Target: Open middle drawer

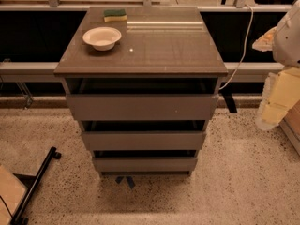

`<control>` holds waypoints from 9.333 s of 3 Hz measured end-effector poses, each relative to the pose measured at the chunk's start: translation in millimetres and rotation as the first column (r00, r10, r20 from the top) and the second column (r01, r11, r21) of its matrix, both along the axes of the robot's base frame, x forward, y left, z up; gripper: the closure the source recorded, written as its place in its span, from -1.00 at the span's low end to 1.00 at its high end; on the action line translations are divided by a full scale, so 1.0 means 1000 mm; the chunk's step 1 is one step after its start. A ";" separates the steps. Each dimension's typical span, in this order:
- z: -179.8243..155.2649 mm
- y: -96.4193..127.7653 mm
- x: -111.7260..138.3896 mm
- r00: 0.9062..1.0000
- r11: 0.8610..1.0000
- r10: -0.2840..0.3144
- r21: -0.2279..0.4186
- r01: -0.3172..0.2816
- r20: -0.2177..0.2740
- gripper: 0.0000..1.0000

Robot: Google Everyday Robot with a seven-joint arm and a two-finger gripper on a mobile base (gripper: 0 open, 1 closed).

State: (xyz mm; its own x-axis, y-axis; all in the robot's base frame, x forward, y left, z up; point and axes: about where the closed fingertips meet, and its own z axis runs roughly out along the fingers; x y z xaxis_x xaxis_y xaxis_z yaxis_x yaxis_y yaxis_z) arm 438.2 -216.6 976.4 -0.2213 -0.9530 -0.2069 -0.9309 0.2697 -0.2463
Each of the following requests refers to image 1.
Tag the black cart leg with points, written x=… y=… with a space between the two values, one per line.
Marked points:
x=31 y=183

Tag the wooden board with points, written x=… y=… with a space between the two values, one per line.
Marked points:
x=12 y=191

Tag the grey drawer cabinet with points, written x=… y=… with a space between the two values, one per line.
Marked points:
x=156 y=42

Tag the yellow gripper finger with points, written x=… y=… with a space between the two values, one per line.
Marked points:
x=265 y=42
x=280 y=93

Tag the metal railing frame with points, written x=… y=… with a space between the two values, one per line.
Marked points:
x=35 y=34

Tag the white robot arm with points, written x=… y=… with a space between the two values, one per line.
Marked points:
x=286 y=43

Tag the green yellow sponge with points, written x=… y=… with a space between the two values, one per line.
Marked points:
x=114 y=15

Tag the grey top drawer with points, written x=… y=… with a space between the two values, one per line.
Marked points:
x=117 y=99

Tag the cardboard box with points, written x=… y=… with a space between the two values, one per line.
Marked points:
x=291 y=126

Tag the white bowl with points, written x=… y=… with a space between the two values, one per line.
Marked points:
x=102 y=38

